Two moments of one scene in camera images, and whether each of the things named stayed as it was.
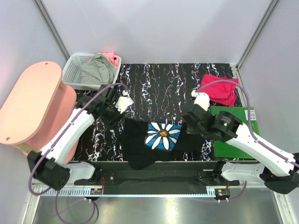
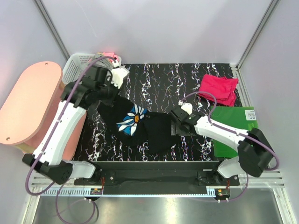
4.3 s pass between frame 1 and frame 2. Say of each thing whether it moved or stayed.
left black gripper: moved
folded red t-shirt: stayed
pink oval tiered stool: stayed
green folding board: stayed
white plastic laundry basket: stayed
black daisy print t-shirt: moved
